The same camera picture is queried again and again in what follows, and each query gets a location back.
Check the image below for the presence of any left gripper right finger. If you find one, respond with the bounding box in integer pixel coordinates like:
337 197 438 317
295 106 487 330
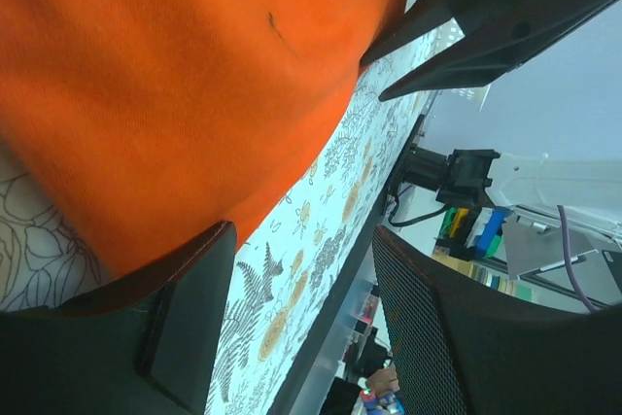
372 226 621 414

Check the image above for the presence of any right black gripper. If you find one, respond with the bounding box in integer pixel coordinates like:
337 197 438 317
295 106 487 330
360 0 617 102

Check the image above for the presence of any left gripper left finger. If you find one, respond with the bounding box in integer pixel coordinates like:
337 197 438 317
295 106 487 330
1 223 237 414

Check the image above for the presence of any orange t-shirt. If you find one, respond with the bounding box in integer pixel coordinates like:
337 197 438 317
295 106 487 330
1 0 406 275

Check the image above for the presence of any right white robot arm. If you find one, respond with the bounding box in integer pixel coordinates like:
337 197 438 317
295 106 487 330
362 0 621 209

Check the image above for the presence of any white perforated plastic basket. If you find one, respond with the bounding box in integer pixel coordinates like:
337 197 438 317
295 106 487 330
427 16 492 110

